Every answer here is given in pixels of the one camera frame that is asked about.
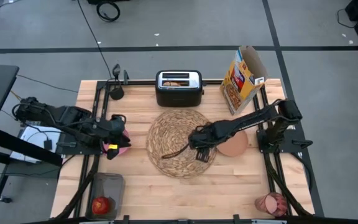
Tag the silver spoon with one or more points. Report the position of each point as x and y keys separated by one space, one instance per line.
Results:
x=116 y=71

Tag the black mesh utensil holder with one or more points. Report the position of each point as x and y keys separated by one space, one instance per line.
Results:
x=117 y=93

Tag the pink bowl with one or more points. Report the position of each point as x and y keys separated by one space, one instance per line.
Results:
x=123 y=151

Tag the yellow raisin bran cereal box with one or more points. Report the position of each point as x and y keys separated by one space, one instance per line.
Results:
x=244 y=88

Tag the black power adapter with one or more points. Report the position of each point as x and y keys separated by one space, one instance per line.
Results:
x=48 y=144

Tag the white paper box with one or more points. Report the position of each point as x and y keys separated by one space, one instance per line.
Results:
x=33 y=140

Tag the red apple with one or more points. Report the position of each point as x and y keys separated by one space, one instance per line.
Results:
x=100 y=206

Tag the red translucent plastic cup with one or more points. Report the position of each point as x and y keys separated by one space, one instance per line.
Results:
x=280 y=205

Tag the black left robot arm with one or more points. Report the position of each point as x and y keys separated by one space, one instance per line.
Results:
x=57 y=116

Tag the clear grey plastic container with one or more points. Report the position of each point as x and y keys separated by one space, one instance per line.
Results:
x=109 y=186

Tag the dark metal utensil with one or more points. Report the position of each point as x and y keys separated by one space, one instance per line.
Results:
x=125 y=77

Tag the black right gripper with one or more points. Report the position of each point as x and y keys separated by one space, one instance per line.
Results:
x=202 y=138

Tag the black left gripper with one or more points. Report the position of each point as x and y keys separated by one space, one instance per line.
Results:
x=113 y=126

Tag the peach round plate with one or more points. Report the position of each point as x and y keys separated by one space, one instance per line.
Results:
x=233 y=146

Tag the black metal table frame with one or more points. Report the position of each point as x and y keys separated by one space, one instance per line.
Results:
x=135 y=82

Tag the round woven straw placemat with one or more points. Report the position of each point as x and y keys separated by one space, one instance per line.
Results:
x=169 y=133

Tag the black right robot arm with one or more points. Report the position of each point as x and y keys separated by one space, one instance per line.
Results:
x=250 y=119

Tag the black and silver toaster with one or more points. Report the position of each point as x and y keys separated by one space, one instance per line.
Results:
x=179 y=98

